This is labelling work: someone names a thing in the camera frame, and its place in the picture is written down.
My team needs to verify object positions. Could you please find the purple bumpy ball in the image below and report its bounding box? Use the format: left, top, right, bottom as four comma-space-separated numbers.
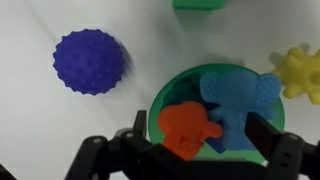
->
52, 28, 127, 96

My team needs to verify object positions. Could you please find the yellow spiky toy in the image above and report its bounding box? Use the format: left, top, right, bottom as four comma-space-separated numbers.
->
269, 47, 320, 106

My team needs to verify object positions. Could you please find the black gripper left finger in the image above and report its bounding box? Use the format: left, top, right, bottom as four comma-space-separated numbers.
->
64, 109, 188, 180

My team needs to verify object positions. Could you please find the emerald green cube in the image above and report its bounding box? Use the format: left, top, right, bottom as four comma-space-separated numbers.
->
171, 0, 228, 11

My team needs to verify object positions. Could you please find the orange toy figure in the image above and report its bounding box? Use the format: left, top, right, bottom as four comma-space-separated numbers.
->
157, 100, 224, 162

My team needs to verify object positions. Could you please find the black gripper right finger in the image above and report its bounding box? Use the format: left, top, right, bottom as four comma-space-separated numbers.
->
244, 111, 320, 180

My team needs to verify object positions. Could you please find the green bowl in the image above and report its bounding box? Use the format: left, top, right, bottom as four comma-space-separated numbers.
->
148, 63, 286, 166

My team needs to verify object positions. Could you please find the blue elephant toy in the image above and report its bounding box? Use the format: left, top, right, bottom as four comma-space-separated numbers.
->
199, 70, 283, 152

